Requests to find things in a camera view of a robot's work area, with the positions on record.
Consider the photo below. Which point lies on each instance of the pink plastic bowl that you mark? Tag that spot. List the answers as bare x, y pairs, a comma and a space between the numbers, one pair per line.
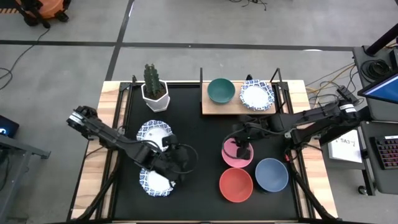
228, 155

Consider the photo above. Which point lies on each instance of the backlit keyboard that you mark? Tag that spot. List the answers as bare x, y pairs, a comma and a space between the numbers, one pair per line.
387, 152

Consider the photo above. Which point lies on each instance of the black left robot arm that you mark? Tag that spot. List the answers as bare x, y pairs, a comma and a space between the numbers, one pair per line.
105, 135

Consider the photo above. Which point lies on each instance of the grey equipment cart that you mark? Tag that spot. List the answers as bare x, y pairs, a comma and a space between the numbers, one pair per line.
382, 180

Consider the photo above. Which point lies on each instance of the black device blue light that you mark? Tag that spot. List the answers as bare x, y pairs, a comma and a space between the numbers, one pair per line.
7, 126

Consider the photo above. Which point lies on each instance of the grey metal side table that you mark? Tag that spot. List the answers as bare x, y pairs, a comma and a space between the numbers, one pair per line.
18, 146

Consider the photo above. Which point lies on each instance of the orange shop vacuum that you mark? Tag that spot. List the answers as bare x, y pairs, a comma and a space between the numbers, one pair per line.
49, 7

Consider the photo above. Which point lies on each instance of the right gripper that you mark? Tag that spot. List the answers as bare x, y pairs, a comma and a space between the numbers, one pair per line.
248, 133

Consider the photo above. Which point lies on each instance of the green cactus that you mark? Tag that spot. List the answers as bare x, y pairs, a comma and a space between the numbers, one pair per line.
151, 81

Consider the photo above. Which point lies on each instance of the computer monitor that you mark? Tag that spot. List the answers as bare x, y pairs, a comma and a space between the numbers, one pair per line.
382, 90

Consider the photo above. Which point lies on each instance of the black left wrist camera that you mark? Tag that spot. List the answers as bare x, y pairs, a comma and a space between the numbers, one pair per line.
170, 140

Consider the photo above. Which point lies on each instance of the teal plastic bowl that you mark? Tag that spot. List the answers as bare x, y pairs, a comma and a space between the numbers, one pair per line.
220, 90

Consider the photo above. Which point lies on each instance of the white plant pot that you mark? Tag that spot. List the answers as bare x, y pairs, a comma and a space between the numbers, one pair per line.
158, 104

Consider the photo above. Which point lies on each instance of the wooden shelf black frame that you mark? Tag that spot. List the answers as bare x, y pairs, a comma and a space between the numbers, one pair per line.
230, 109

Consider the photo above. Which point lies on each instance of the blue plastic bowl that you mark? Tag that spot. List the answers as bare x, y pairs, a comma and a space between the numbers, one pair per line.
271, 175

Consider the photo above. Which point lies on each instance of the coral red plastic bowl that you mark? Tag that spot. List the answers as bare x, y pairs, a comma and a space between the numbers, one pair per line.
236, 185

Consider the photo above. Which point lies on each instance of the white labelled sheet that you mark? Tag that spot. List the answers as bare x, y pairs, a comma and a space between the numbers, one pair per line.
345, 151

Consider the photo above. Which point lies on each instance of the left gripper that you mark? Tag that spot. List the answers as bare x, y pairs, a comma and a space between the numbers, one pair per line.
171, 163

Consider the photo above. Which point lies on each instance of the black table mat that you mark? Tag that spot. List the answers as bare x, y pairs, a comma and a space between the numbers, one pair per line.
205, 149

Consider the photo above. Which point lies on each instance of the black pole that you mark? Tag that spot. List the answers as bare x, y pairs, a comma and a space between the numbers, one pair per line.
382, 40

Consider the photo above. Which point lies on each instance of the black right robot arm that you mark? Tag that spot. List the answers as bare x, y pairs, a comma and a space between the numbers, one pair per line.
311, 119

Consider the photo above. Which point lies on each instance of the black power strip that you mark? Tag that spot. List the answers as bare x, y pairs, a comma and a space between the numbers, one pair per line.
345, 93

